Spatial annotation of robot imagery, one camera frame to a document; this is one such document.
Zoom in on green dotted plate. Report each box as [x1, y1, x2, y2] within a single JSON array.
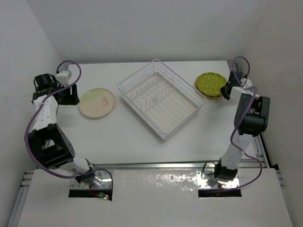
[[196, 72, 227, 96]]

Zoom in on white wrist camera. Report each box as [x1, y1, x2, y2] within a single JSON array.
[[241, 78, 253, 88], [55, 70, 72, 86]]

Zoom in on cream and green plate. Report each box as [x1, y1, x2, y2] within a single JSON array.
[[79, 88, 116, 119]]

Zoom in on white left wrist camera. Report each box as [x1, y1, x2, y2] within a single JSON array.
[[55, 70, 72, 86]]

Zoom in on white wire dish rack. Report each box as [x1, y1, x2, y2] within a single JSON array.
[[117, 59, 208, 140]]

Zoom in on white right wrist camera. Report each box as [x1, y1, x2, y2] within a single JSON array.
[[241, 78, 253, 88]]

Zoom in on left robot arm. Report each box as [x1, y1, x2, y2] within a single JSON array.
[[28, 70, 95, 187]]

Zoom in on yellow dotted plate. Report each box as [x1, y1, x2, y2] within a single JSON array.
[[195, 83, 223, 100]]

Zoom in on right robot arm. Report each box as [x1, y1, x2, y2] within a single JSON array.
[[214, 71, 271, 182]]

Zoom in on white front cover board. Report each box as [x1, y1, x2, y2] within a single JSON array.
[[18, 169, 292, 227]]

